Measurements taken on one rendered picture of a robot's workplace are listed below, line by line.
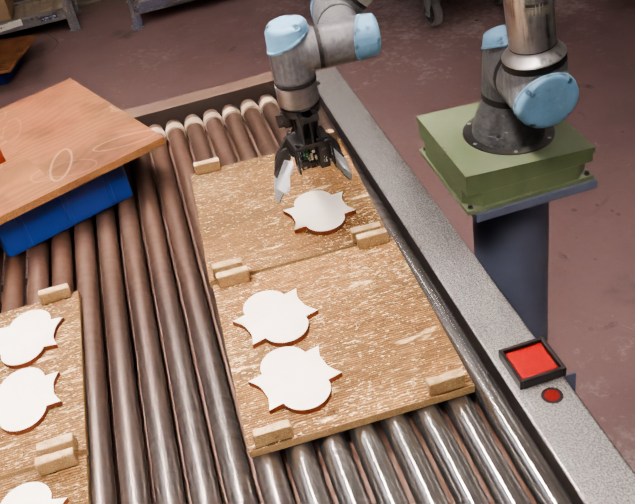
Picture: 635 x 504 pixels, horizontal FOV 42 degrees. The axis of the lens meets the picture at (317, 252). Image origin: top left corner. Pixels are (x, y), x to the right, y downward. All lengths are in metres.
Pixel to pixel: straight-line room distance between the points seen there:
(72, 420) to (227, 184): 0.67
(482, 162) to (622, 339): 1.14
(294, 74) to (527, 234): 0.69
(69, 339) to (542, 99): 0.95
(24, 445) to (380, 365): 0.57
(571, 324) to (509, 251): 0.89
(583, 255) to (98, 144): 1.76
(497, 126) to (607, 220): 1.48
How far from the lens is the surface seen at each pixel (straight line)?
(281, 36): 1.42
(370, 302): 1.43
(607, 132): 3.69
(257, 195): 1.76
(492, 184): 1.70
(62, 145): 1.95
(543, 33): 1.53
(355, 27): 1.45
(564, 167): 1.76
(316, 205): 1.67
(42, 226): 1.84
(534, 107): 1.56
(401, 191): 1.73
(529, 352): 1.33
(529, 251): 1.90
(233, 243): 1.63
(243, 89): 2.19
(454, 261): 1.53
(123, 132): 1.92
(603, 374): 2.60
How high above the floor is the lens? 1.87
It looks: 37 degrees down
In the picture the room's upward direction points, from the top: 11 degrees counter-clockwise
